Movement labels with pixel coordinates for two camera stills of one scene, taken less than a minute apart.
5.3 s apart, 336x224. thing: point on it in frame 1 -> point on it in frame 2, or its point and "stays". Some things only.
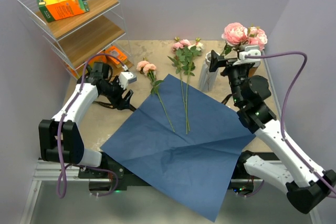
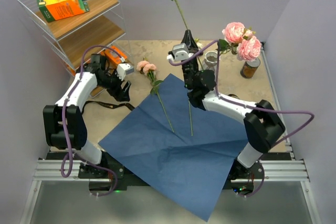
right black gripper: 215,63 -> 189,40
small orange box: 113,50 stays
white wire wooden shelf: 80,16 stays
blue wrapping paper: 182,143 stays
